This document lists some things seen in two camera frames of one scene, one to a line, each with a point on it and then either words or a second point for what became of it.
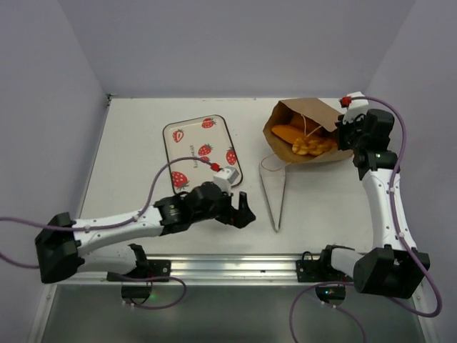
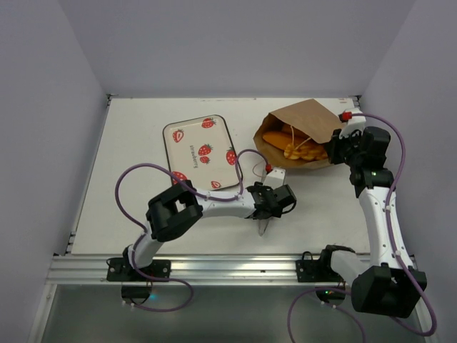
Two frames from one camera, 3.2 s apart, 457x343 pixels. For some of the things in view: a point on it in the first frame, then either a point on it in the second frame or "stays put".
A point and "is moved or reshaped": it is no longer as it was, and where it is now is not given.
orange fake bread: (308, 126) -> (298, 136)
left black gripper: (231, 215) -> (263, 189)
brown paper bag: (313, 116) is moved or reshaped
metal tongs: (273, 176) is moved or reshaped
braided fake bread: (313, 147) is moved or reshaped
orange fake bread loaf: (289, 133) -> (280, 139)
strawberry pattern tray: (208, 138) stays put
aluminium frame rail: (208, 269) stays put
